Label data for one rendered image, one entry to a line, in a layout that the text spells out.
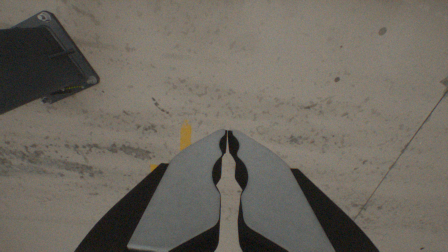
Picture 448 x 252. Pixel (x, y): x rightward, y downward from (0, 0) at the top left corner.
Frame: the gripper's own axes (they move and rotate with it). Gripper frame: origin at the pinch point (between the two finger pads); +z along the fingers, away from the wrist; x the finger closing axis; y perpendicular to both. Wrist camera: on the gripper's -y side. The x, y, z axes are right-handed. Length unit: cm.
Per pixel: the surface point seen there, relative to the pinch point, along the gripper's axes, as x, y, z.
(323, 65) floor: 45, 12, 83
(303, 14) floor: 31, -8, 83
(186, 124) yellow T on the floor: -19, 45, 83
